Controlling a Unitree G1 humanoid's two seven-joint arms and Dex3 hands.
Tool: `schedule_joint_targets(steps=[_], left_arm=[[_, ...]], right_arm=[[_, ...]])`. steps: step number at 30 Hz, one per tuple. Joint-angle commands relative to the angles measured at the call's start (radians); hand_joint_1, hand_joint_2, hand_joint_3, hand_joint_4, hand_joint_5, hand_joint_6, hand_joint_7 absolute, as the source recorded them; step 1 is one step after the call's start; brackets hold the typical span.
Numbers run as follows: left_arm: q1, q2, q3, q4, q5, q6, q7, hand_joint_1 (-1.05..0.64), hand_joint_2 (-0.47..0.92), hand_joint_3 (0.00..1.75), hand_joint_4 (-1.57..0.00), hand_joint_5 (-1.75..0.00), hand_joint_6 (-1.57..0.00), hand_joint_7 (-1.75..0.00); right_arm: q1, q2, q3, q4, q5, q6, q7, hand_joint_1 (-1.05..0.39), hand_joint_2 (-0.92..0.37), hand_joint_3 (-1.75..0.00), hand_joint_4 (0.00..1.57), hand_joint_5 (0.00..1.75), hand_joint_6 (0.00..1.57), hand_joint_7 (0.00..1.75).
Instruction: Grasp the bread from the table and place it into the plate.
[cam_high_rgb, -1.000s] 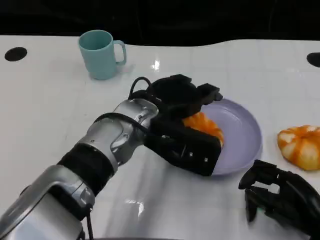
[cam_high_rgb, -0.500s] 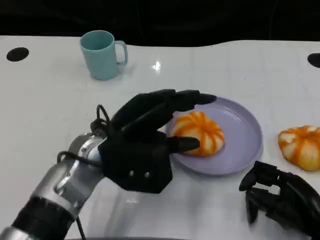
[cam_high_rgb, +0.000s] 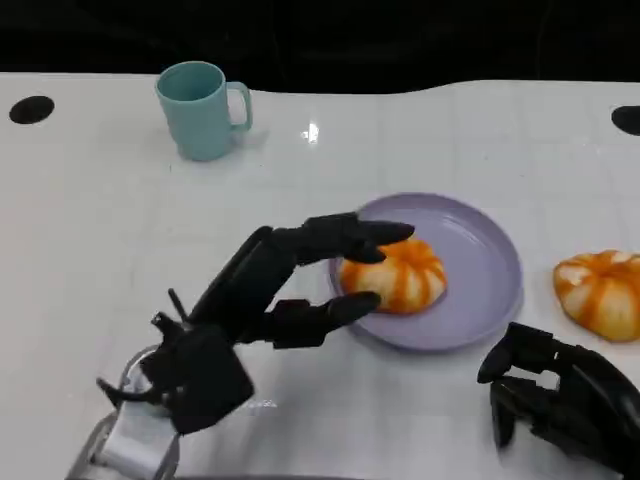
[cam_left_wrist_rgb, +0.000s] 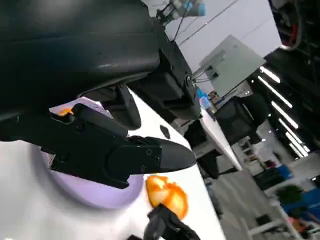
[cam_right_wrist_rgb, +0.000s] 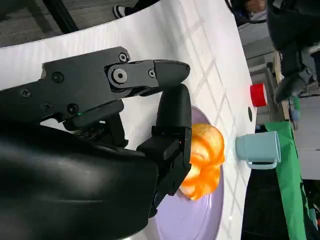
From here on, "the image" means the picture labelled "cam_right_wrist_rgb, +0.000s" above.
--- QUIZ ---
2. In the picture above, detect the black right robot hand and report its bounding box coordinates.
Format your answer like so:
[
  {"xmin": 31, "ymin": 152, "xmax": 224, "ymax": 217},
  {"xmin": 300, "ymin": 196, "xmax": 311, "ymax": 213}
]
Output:
[{"xmin": 0, "ymin": 46, "xmax": 193, "ymax": 240}]

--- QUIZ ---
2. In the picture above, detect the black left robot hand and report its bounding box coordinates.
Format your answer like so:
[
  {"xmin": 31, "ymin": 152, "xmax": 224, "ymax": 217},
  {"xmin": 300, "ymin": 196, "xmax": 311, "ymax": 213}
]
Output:
[{"xmin": 266, "ymin": 0, "xmax": 320, "ymax": 102}]

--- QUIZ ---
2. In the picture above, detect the orange and white bread roll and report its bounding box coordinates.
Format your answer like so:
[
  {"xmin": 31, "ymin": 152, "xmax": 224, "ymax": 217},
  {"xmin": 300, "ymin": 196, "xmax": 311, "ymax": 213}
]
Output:
[{"xmin": 179, "ymin": 122, "xmax": 226, "ymax": 201}]

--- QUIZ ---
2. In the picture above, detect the person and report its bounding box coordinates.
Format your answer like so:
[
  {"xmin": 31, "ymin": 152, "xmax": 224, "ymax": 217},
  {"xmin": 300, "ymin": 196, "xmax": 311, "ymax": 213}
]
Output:
[{"xmin": 243, "ymin": 0, "xmax": 267, "ymax": 15}]

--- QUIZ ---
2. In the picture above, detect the red cylinder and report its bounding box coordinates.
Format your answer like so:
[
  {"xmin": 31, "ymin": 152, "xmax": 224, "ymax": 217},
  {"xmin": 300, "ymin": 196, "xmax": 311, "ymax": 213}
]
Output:
[{"xmin": 249, "ymin": 83, "xmax": 268, "ymax": 108}]

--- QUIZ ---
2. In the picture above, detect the lilac plate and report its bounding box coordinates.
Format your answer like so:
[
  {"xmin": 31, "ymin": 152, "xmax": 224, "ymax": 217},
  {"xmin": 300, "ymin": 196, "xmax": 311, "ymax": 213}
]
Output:
[{"xmin": 143, "ymin": 106, "xmax": 225, "ymax": 240}]

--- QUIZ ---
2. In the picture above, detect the pale green mug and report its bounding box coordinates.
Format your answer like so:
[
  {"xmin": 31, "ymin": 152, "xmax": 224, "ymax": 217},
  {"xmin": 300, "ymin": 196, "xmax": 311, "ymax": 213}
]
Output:
[{"xmin": 235, "ymin": 130, "xmax": 282, "ymax": 170}]

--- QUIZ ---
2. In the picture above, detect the green cloth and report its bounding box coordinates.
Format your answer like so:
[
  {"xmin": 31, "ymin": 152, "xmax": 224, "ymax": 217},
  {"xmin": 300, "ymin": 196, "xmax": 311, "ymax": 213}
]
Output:
[{"xmin": 264, "ymin": 121, "xmax": 316, "ymax": 240}]

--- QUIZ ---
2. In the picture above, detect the person's shoe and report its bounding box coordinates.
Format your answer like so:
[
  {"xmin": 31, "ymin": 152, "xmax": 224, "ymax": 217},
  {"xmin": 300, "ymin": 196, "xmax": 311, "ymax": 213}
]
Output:
[{"xmin": 112, "ymin": 4, "xmax": 135, "ymax": 19}]

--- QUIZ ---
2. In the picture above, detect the black metal frame post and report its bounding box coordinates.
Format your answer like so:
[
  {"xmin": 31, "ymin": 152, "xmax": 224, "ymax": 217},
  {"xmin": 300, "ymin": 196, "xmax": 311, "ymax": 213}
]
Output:
[{"xmin": 41, "ymin": 0, "xmax": 80, "ymax": 33}]

